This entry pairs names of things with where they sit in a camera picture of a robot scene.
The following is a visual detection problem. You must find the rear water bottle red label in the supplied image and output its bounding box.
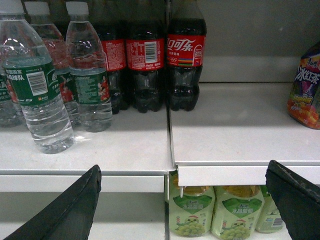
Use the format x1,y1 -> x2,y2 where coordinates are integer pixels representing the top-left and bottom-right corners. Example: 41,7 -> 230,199
24,1 -> 81,127

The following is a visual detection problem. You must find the green grape drink bottle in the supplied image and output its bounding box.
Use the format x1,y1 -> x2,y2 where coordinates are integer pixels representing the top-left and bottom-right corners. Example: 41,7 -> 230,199
168,171 -> 216,238
210,185 -> 265,240
255,185 -> 285,234

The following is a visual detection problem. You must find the white right shelf board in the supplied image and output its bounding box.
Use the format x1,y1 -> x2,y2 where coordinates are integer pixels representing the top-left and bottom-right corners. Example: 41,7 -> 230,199
169,83 -> 320,186

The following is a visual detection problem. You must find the front water bottle green label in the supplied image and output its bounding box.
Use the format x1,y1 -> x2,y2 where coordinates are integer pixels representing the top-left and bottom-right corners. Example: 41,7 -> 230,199
0,0 -> 74,154

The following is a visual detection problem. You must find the cola bottle front logo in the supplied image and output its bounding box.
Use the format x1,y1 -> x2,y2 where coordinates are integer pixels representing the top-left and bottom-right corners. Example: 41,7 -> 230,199
166,0 -> 207,112

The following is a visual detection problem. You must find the green grape drink bottle right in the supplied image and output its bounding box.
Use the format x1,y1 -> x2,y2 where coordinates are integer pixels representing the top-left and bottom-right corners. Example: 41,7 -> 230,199
255,185 -> 285,234

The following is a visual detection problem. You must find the white shelf board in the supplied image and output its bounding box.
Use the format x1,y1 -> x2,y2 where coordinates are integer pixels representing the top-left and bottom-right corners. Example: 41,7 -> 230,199
0,108 -> 173,193
169,83 -> 320,186

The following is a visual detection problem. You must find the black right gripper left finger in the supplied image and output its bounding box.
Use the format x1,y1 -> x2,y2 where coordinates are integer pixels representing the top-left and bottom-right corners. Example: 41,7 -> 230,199
5,164 -> 102,240

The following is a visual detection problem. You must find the cola bottle with barcode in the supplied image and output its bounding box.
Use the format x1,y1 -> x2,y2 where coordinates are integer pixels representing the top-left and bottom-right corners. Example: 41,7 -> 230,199
126,17 -> 165,113

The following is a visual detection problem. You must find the far left water bottle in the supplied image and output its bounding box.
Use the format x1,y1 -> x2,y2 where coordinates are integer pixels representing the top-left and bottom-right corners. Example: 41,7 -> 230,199
0,73 -> 26,128

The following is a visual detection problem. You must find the water bottle green label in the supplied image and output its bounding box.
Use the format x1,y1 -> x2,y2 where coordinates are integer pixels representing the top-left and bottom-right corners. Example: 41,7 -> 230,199
66,1 -> 113,133
0,0 -> 74,154

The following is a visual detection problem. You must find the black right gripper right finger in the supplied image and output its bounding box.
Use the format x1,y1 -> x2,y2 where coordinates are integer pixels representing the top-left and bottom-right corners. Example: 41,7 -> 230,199
265,160 -> 320,240

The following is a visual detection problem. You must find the white left shelf board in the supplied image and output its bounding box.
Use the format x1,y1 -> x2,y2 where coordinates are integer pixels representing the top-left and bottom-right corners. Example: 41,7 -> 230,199
0,108 -> 173,193

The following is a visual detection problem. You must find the green grape drink bottle middle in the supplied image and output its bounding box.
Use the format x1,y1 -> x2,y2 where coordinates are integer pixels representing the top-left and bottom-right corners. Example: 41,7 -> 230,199
210,185 -> 265,240

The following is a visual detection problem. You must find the iced black tea bottle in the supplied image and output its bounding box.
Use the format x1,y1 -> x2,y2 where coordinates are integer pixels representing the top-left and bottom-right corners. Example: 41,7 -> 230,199
287,42 -> 320,130

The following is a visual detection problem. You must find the green grape drink bottle left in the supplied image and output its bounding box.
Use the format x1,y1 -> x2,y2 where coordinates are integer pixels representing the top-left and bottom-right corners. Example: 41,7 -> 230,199
168,171 -> 216,238

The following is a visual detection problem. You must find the cola bottle left rear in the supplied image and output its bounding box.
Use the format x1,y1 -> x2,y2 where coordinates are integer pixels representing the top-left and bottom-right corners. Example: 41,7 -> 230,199
94,21 -> 130,115

